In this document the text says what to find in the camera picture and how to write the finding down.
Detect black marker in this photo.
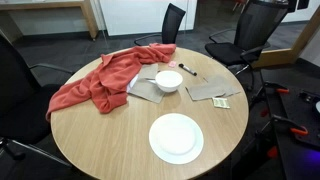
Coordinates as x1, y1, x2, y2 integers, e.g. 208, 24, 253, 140
178, 63, 198, 77

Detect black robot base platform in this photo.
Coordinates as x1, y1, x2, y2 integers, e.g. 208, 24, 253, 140
261, 68, 320, 180

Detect white bowl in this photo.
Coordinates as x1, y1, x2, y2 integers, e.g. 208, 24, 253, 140
155, 70, 184, 93

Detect grey napkin left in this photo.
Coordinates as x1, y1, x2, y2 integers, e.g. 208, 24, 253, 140
128, 78, 166, 104

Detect brown paper napkin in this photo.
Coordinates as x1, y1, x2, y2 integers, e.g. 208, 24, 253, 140
203, 74, 242, 98
185, 83, 228, 102
137, 63, 160, 81

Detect white paper sheet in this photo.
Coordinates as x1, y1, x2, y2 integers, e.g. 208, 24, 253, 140
126, 73, 140, 93

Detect red fleece cloth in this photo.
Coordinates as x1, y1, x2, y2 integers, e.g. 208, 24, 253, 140
45, 43, 177, 123

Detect white round plate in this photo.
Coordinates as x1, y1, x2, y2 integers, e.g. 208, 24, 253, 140
148, 112, 205, 165

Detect white cabinet panel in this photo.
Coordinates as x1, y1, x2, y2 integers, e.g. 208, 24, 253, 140
99, 0, 198, 37

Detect light wooden side table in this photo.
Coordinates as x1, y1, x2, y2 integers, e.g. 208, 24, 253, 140
0, 0, 100, 42

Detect black orange bar clamp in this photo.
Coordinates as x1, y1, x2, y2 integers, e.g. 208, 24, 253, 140
263, 81, 291, 96
271, 114, 309, 138

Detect wooden partition frame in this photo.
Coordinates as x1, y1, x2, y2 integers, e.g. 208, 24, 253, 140
253, 6, 320, 69

